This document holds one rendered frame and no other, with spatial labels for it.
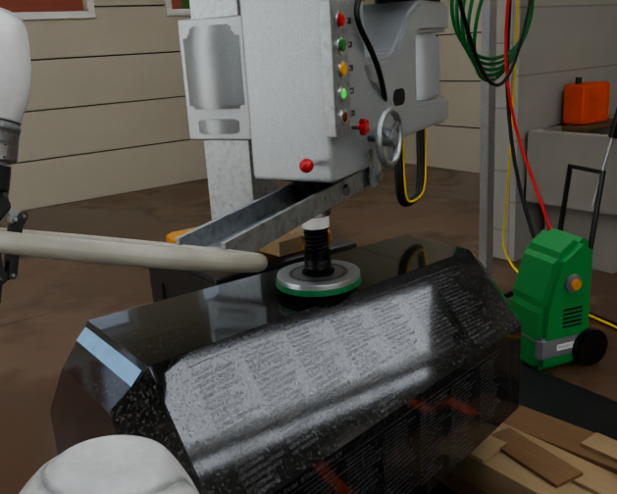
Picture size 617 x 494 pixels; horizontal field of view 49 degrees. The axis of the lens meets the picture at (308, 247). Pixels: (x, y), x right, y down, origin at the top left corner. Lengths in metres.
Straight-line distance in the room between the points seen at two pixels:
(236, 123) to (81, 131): 5.46
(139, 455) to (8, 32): 0.64
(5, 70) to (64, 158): 6.72
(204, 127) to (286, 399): 1.22
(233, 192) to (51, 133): 5.32
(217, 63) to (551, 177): 2.68
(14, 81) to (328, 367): 0.92
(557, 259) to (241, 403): 1.96
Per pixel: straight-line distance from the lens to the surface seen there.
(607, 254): 4.56
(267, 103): 1.59
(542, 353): 3.18
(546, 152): 4.51
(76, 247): 0.92
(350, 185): 1.73
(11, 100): 1.02
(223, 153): 2.47
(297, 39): 1.54
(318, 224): 1.67
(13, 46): 1.03
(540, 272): 3.15
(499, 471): 2.23
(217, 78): 2.36
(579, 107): 4.75
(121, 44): 7.92
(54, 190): 7.73
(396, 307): 1.77
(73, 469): 0.58
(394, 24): 1.97
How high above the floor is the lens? 1.44
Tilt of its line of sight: 16 degrees down
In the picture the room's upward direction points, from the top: 4 degrees counter-clockwise
